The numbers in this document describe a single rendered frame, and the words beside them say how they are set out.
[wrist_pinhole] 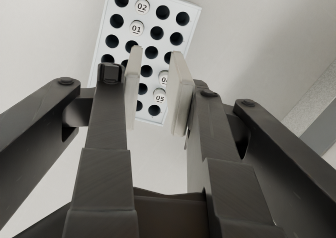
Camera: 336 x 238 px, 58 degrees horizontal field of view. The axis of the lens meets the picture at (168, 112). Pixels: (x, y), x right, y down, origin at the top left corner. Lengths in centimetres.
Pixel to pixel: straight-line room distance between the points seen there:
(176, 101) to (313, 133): 17
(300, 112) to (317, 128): 103
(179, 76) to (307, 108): 119
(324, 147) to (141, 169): 21
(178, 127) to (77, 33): 21
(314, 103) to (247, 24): 102
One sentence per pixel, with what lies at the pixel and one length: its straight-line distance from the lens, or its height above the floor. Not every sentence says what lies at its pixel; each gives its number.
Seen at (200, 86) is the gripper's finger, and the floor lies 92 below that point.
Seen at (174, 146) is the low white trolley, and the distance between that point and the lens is 37.
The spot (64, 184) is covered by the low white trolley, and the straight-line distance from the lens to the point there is 42.
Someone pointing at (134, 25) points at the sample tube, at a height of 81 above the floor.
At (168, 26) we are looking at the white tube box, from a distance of 29.
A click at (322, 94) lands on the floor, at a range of 134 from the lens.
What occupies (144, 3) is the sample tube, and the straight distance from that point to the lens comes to 27.
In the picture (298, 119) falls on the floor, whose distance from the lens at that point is 134.
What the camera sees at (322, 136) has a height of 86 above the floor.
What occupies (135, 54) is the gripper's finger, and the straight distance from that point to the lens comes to 19.
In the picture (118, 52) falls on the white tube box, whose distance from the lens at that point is 30.
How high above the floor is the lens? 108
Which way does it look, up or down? 66 degrees down
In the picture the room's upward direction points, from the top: 173 degrees clockwise
